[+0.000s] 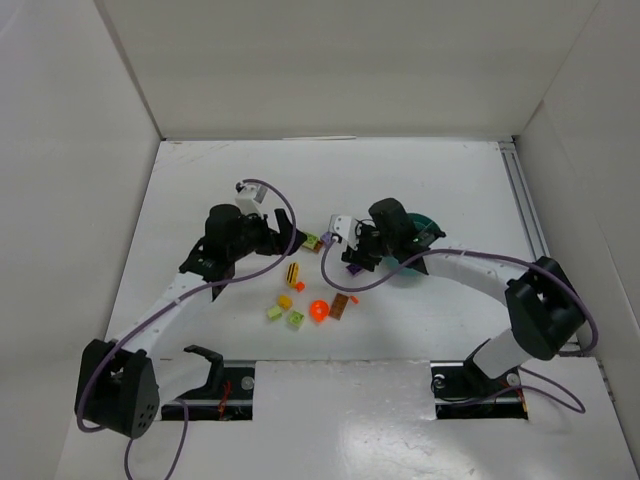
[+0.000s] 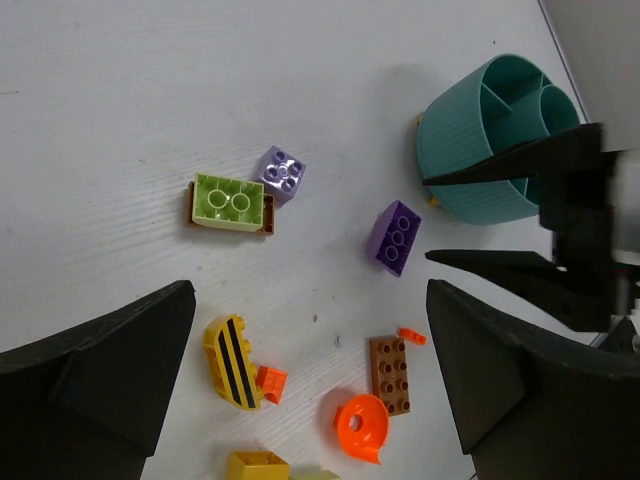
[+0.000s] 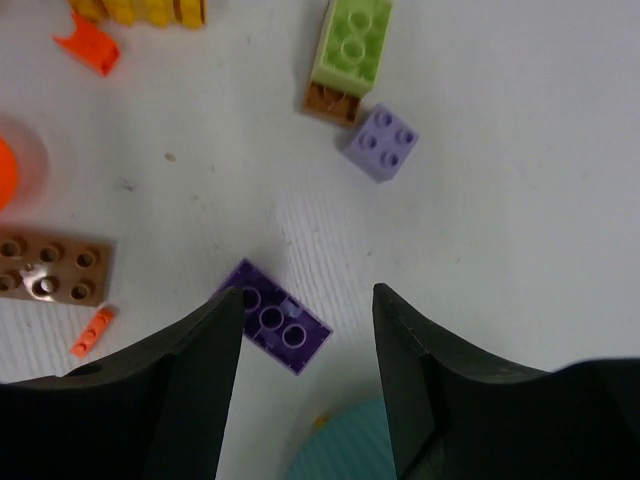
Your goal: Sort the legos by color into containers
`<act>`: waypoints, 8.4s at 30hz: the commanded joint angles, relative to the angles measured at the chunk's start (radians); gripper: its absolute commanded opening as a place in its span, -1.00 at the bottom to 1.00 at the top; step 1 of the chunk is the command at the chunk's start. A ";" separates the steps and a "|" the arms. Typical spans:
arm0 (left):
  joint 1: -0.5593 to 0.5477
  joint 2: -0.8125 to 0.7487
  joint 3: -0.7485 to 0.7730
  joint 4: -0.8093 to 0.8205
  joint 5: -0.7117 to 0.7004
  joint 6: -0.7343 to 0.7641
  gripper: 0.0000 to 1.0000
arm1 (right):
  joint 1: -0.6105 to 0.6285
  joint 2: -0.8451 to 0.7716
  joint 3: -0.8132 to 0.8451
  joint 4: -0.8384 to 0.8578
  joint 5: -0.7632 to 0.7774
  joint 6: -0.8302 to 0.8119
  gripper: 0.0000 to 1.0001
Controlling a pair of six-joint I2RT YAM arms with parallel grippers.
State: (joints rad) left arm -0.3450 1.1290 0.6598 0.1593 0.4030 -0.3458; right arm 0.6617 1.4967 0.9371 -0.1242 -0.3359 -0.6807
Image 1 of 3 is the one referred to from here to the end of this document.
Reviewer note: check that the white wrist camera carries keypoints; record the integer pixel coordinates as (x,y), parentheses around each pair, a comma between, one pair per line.
(249,197)
(343,229)

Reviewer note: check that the small brown lego plate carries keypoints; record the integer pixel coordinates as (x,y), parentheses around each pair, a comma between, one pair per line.
(319,247)

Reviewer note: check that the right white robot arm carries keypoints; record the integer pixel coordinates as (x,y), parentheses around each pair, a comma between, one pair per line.
(543,308)

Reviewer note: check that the small yellow lego brick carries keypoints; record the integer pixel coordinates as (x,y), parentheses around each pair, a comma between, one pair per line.
(285,302)

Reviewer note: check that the pale green lego brick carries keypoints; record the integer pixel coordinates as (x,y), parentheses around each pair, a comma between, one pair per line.
(274,313)

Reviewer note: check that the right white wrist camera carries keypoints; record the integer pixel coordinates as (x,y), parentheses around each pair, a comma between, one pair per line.
(343,229)

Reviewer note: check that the green hollow lego brick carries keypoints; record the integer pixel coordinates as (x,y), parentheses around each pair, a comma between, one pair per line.
(295,320)

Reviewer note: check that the yellow striped lego piece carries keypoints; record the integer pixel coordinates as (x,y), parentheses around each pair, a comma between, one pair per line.
(292,272)

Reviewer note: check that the teal round divided container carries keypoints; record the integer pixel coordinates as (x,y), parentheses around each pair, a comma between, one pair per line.
(418,239)

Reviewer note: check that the brown long lego plate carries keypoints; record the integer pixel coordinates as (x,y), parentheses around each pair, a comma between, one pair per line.
(338,306)

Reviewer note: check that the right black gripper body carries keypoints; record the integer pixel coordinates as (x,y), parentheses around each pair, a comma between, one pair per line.
(361,251)

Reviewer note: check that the aluminium rail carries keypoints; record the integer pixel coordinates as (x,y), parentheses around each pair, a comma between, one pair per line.
(524,202)

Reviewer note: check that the dark purple long lego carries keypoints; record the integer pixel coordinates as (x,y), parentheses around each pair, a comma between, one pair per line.
(354,270)

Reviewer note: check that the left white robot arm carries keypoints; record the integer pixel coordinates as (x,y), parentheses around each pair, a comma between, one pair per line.
(121,385)

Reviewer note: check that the orange round lego dish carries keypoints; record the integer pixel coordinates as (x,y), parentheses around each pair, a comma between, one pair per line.
(319,310)

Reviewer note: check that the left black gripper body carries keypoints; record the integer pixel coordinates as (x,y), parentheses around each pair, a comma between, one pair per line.
(275,236)

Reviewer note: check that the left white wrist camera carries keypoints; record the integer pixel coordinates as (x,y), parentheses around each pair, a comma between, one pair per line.
(249,197)

